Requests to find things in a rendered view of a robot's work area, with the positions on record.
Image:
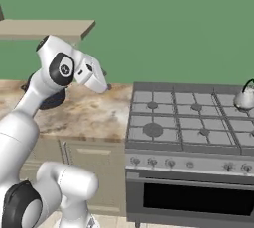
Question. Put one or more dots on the black glass oven door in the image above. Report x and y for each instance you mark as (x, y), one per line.
(198, 202)

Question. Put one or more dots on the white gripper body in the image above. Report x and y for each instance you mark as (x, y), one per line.
(98, 80)

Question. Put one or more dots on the dark pot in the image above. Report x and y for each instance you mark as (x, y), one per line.
(54, 100)

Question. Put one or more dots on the small silver stove knob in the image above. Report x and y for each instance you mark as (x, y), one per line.
(189, 164)

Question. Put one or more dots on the beige wall shelf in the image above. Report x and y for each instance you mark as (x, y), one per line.
(43, 28)

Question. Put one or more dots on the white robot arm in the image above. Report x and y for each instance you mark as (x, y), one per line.
(20, 139)

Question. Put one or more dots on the grey stove with oven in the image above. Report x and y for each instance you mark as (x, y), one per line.
(185, 123)

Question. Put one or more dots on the beige cabinet door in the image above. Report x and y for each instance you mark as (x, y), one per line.
(99, 179)
(43, 156)

